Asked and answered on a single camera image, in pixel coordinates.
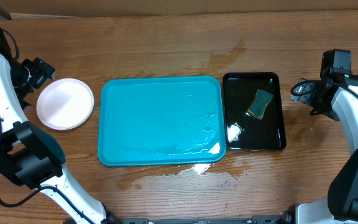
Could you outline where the green and yellow sponge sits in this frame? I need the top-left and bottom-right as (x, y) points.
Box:
(246, 89), (273, 119)

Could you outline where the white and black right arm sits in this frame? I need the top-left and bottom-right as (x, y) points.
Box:
(282, 75), (358, 223)

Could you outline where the black tray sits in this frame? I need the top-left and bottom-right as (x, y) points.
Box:
(223, 72), (287, 151)

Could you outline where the yellow plate with sauce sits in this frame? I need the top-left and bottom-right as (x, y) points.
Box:
(53, 102), (94, 130)

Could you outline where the black mounting rail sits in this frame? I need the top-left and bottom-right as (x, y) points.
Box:
(91, 213), (298, 224)

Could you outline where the white plate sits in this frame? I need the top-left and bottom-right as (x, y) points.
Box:
(36, 78), (94, 130)

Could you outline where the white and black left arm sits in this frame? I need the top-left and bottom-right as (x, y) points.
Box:
(0, 28), (119, 223)

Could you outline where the teal plastic tray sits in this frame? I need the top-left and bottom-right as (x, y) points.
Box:
(98, 76), (226, 167)

